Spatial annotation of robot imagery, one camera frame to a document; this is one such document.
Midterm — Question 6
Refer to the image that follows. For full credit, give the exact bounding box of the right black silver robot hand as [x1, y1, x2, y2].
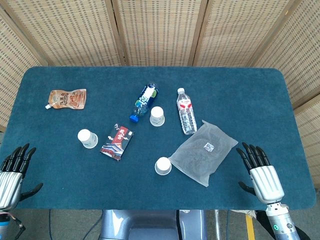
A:
[236, 141, 286, 205]

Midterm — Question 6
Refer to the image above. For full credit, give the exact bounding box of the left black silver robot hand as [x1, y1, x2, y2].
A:
[0, 143, 44, 210]

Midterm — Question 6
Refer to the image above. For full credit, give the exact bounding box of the white paper cup blue flower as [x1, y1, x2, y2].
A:
[154, 156, 172, 176]
[77, 128, 99, 149]
[149, 106, 166, 127]

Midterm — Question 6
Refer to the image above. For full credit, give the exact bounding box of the metal table leg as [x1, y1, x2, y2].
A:
[214, 209, 221, 240]

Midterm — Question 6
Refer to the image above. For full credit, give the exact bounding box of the frosted zip bag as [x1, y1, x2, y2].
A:
[168, 119, 239, 188]

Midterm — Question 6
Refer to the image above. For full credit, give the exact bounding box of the blue table cloth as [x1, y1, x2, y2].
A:
[0, 66, 317, 211]

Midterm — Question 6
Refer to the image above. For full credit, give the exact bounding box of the brown spout pouch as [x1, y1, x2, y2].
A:
[44, 88, 87, 110]

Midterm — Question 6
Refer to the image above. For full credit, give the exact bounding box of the clear water bottle red label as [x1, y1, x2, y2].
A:
[176, 87, 198, 136]

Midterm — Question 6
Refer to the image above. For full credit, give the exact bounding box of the grey-blue robot torso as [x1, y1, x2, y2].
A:
[99, 209, 208, 240]

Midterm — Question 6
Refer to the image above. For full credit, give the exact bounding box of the blue cap labelled plastic bottle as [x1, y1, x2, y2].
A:
[129, 83, 160, 124]

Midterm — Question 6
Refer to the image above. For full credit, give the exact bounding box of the bamboo folding screen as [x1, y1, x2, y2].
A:
[0, 0, 320, 187]

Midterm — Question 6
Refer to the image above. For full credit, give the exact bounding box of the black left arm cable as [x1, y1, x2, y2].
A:
[6, 211, 26, 234]

